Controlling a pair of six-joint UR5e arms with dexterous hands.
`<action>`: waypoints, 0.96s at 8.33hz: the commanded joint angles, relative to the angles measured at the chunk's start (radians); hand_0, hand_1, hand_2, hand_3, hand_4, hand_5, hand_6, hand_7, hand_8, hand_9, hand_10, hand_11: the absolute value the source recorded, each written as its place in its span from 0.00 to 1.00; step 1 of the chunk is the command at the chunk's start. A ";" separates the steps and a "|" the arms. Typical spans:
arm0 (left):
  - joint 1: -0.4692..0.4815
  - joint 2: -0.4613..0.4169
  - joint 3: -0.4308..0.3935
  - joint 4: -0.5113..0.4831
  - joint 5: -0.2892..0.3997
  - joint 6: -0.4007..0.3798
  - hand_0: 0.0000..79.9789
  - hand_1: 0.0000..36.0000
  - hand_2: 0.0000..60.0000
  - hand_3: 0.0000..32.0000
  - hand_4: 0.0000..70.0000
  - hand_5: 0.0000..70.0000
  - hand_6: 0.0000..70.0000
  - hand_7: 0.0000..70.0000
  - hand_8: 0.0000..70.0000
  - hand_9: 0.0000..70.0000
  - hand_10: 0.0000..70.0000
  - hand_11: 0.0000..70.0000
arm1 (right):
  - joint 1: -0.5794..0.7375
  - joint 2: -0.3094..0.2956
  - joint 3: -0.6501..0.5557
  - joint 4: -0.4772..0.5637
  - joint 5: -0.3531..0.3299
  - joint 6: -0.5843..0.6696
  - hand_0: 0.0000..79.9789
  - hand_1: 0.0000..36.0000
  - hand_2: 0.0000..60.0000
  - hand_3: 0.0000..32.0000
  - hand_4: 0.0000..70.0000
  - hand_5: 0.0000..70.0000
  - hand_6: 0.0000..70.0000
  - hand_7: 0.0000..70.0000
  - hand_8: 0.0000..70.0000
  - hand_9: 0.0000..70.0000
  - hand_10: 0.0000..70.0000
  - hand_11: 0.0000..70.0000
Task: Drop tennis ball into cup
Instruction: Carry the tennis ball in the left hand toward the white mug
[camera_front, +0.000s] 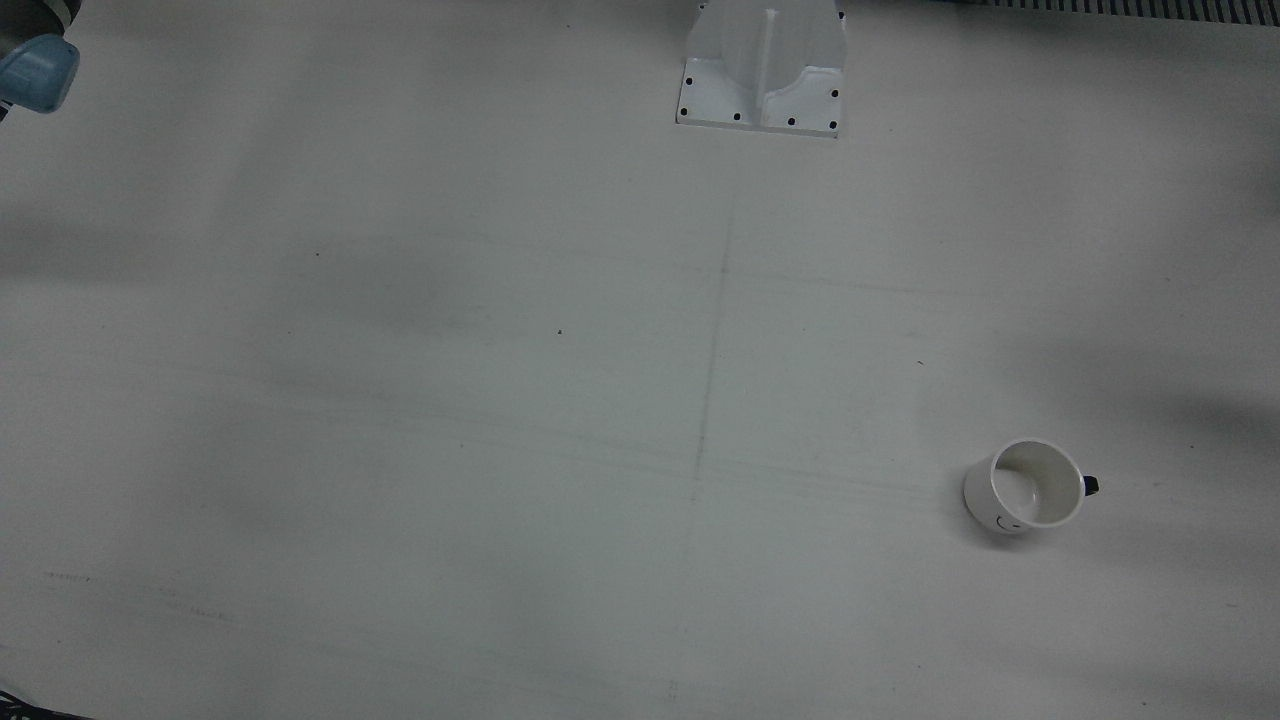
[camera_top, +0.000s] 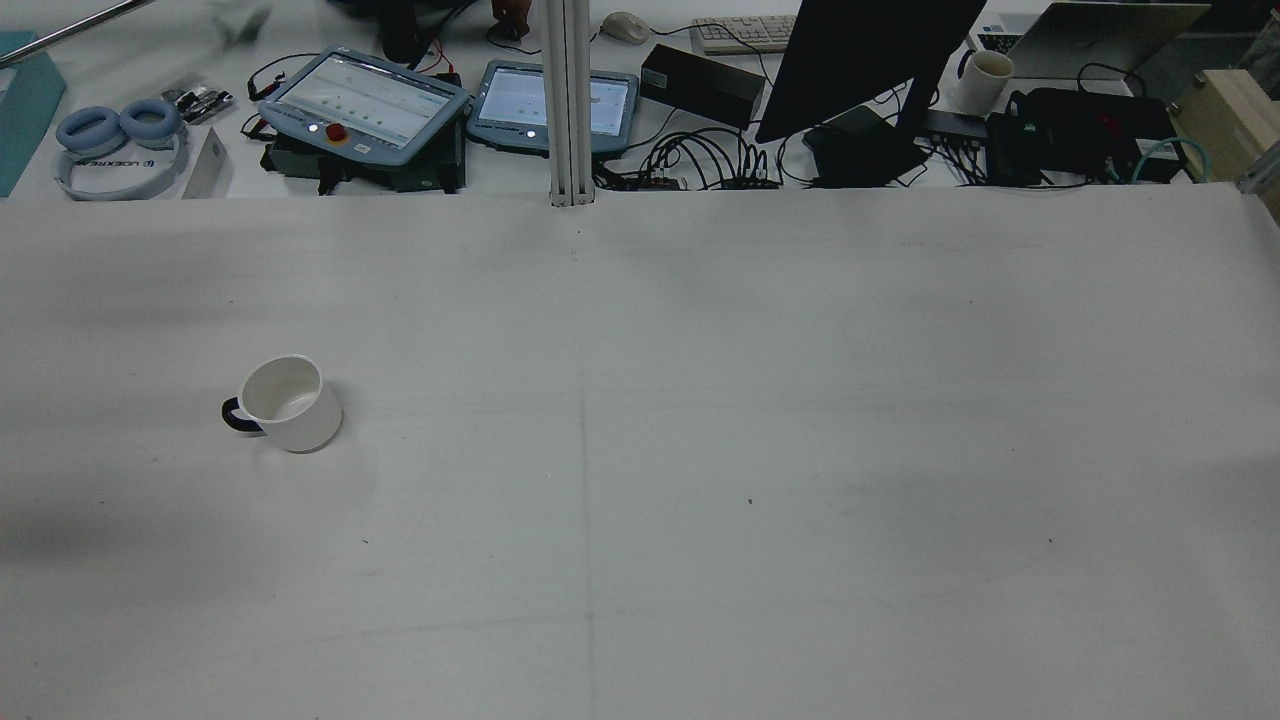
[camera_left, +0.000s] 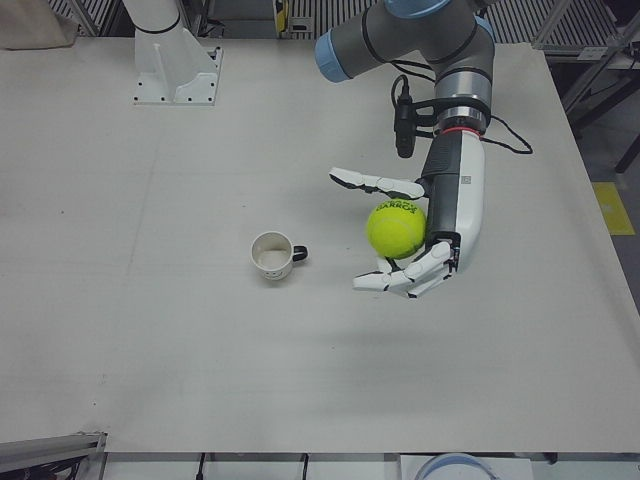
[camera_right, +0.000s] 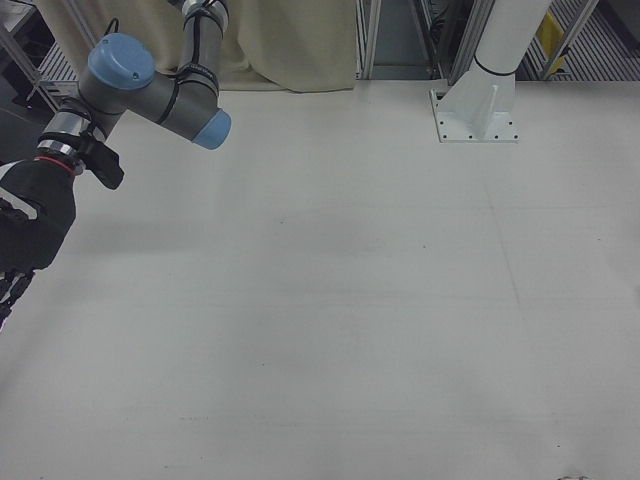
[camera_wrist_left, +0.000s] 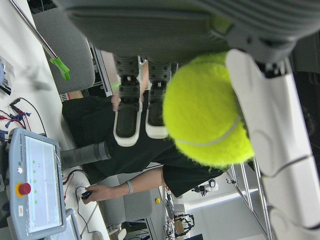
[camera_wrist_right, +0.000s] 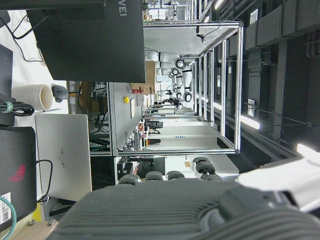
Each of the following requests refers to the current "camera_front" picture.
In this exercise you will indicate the white metal mounting pedestal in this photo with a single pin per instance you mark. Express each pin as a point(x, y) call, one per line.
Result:
point(762, 70)

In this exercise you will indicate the ribbed dark table edge strip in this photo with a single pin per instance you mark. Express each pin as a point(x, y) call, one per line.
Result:
point(1140, 6)

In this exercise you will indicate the white ceramic mug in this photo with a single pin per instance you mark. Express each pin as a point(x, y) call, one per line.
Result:
point(1036, 505)

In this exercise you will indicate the right robot arm blue joint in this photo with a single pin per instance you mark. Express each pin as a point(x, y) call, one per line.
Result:
point(36, 68)

